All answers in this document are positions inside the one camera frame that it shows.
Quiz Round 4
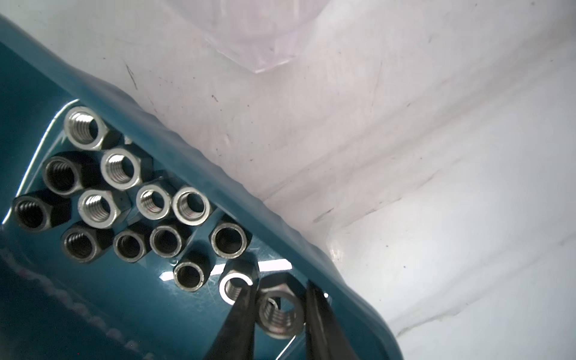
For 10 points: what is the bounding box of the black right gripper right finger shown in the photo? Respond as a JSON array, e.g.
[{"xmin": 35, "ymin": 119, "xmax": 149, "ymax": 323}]
[{"xmin": 305, "ymin": 280, "xmax": 358, "ymax": 360}]

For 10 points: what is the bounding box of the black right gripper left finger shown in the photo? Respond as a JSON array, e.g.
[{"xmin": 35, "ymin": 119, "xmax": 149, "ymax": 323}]
[{"xmin": 204, "ymin": 285, "xmax": 257, "ymax": 360}]

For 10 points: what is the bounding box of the black hex nut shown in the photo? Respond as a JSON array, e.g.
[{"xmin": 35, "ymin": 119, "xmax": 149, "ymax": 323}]
[
  {"xmin": 12, "ymin": 189, "xmax": 72, "ymax": 233},
  {"xmin": 172, "ymin": 242, "xmax": 215, "ymax": 293},
  {"xmin": 209, "ymin": 214, "xmax": 253, "ymax": 260},
  {"xmin": 136, "ymin": 178, "xmax": 176, "ymax": 221},
  {"xmin": 172, "ymin": 186, "xmax": 215, "ymax": 227},
  {"xmin": 112, "ymin": 222, "xmax": 152, "ymax": 263},
  {"xmin": 42, "ymin": 151, "xmax": 102, "ymax": 197},
  {"xmin": 149, "ymin": 219, "xmax": 192, "ymax": 258},
  {"xmin": 61, "ymin": 221, "xmax": 115, "ymax": 263}
]

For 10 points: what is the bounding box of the silver tall hex nut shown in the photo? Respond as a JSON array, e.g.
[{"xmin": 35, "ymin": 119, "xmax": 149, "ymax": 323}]
[{"xmin": 64, "ymin": 106, "xmax": 121, "ymax": 151}]

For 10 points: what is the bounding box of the teal plastic storage box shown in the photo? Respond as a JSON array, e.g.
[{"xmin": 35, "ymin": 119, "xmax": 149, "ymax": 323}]
[{"xmin": 1, "ymin": 19, "xmax": 402, "ymax": 359}]

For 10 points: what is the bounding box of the clear plastic cup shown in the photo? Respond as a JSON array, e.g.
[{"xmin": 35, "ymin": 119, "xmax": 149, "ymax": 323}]
[{"xmin": 167, "ymin": 0, "xmax": 328, "ymax": 74}]

